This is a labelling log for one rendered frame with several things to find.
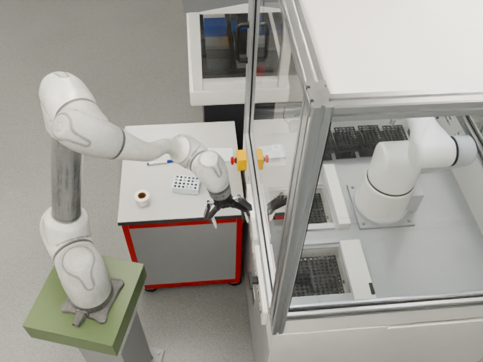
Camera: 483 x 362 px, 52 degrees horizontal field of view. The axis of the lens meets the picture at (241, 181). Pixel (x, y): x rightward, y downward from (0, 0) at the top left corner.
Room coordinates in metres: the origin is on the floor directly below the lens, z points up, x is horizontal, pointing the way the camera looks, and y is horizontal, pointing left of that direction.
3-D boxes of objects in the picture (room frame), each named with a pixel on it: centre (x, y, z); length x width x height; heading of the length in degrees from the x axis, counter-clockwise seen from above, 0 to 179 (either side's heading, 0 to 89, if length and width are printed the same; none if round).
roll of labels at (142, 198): (1.38, 0.45, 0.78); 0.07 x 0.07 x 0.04
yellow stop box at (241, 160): (1.55, 0.01, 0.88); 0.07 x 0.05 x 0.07; 7
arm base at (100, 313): (0.82, 0.55, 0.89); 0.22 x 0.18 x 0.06; 166
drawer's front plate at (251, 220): (1.22, -0.05, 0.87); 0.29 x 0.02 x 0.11; 7
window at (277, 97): (1.19, -0.08, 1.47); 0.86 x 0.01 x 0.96; 7
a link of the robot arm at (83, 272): (0.85, 0.55, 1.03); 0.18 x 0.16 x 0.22; 34
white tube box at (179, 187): (1.47, 0.26, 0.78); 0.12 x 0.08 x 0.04; 86
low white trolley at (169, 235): (1.59, 0.30, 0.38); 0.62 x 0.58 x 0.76; 7
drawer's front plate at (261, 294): (0.91, -0.09, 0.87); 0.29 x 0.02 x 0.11; 7
